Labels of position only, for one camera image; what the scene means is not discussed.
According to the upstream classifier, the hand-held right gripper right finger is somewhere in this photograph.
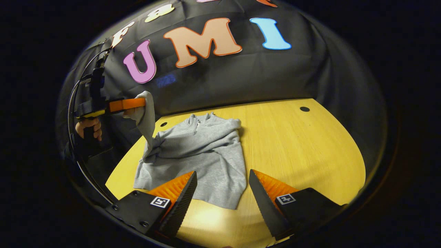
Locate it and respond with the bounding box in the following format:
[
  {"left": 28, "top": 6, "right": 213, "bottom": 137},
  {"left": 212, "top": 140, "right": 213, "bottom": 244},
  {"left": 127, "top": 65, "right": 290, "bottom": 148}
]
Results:
[{"left": 249, "top": 169, "right": 348, "bottom": 241}]

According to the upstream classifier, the grey sweatshirt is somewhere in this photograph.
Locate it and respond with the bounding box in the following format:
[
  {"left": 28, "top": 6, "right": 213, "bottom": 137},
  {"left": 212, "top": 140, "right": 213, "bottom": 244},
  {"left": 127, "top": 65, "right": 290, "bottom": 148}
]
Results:
[{"left": 133, "top": 91, "right": 247, "bottom": 210}]

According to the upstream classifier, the black backdrop cloth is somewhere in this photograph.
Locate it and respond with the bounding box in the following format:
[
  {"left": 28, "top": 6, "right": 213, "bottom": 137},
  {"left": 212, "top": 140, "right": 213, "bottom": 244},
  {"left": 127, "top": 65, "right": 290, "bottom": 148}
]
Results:
[{"left": 57, "top": 0, "right": 390, "bottom": 207}]

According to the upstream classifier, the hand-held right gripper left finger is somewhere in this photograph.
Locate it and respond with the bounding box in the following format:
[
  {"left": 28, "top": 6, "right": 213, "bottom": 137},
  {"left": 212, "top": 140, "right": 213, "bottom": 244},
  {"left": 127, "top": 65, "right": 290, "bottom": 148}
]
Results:
[{"left": 105, "top": 170, "right": 198, "bottom": 240}]

